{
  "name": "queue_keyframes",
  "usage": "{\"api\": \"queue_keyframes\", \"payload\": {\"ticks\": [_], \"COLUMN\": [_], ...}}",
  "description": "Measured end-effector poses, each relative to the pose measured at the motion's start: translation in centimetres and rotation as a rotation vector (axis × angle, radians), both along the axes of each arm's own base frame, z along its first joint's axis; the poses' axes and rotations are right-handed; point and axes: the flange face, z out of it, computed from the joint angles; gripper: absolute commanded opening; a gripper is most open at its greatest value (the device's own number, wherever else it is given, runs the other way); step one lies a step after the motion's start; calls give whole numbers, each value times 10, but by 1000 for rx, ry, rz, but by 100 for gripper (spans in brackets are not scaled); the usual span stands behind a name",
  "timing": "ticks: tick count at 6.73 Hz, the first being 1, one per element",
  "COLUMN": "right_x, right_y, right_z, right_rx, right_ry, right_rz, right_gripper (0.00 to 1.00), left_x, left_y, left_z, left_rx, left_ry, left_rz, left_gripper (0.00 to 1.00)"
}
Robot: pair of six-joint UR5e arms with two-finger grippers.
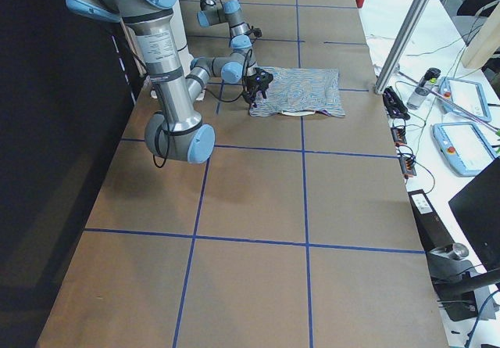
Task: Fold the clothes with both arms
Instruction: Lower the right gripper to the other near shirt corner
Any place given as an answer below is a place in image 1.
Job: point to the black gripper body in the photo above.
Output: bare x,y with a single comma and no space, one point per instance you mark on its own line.
253,87

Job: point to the navy white striped polo shirt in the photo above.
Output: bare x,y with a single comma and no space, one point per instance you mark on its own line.
299,92

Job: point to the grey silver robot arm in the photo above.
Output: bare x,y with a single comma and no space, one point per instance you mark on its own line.
177,131
214,12

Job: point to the orange black electronics board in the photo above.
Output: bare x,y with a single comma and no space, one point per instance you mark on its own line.
406,156

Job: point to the lower teach pendant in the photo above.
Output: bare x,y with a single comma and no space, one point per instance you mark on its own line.
463,147

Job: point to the teach pendant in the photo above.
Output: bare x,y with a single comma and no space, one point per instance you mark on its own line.
467,94
463,147

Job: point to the upper teach pendant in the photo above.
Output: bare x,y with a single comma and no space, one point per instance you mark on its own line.
467,94

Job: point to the black box with label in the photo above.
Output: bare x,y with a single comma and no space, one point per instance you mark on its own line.
432,231

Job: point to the wooden beam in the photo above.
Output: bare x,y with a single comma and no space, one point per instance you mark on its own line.
484,44

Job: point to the black monitor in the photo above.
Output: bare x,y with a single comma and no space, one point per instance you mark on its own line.
476,210

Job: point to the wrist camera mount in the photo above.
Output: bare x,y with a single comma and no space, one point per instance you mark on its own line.
256,32

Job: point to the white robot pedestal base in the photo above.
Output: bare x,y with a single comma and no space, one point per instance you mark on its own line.
177,31

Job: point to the aluminium frame post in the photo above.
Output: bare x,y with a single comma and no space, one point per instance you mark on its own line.
406,31

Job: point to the black camera stand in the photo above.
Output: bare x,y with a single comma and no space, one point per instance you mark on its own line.
461,289

